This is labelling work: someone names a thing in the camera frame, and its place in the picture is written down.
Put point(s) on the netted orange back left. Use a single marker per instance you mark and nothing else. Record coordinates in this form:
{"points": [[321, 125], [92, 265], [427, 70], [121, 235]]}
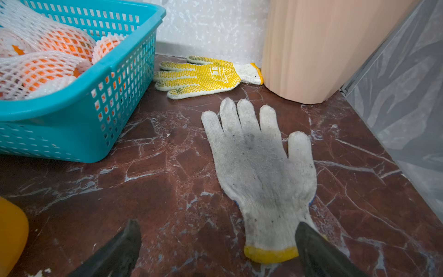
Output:
{"points": [[72, 41]]}

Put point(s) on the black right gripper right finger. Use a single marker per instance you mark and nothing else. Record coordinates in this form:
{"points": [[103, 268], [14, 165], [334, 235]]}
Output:
{"points": [[319, 258]]}

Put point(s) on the netted orange large left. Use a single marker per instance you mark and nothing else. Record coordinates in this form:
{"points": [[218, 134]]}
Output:
{"points": [[39, 74]]}

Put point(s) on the grey knit work glove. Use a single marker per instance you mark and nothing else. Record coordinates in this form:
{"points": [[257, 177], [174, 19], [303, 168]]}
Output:
{"points": [[273, 184]]}

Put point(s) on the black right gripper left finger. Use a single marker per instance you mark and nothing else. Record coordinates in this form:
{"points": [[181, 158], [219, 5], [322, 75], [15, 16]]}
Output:
{"points": [[115, 259]]}

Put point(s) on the yellow dotted work glove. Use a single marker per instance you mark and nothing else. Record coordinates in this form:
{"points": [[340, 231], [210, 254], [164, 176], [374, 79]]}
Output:
{"points": [[201, 76]]}

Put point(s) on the yellow plastic tray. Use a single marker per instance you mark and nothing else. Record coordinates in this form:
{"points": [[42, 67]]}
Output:
{"points": [[14, 235]]}

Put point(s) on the teal plastic basket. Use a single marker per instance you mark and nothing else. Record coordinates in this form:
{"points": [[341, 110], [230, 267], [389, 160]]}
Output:
{"points": [[82, 122]]}

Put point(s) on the beige ribbed flower pot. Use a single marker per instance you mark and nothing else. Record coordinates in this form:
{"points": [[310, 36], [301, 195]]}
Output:
{"points": [[312, 48]]}

